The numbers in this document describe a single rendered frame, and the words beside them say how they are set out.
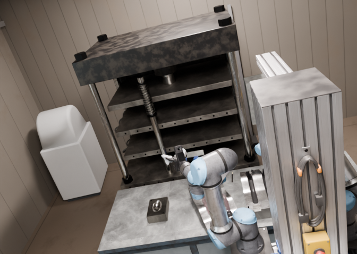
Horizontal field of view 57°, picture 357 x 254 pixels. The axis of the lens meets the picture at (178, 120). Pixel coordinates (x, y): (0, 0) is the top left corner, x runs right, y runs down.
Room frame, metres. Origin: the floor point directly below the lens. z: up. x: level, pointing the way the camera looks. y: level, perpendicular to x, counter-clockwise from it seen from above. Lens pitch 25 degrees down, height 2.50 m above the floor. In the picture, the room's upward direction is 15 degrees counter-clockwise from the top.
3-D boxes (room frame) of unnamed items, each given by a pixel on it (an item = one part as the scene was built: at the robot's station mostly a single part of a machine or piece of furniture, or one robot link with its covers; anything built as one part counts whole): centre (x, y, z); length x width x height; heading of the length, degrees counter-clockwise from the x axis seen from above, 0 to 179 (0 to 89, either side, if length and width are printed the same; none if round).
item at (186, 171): (1.55, 0.00, 1.43); 0.11 x 0.08 x 0.09; 17
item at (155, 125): (2.64, 0.21, 1.10); 0.05 x 0.05 x 1.30
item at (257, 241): (1.34, -0.20, 1.09); 0.15 x 0.15 x 0.10
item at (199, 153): (2.86, -0.05, 0.87); 0.50 x 0.27 x 0.17; 171
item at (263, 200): (1.98, -0.46, 0.87); 0.50 x 0.26 x 0.14; 171
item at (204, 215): (1.95, -0.09, 0.85); 0.50 x 0.26 x 0.11; 8
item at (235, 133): (2.99, -0.02, 1.01); 1.10 x 0.74 x 0.05; 81
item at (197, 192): (1.56, -0.01, 1.33); 0.11 x 0.08 x 0.11; 107
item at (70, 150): (4.09, 1.49, 0.62); 0.70 x 0.57 x 1.24; 171
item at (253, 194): (1.97, -0.45, 0.92); 0.35 x 0.16 x 0.09; 171
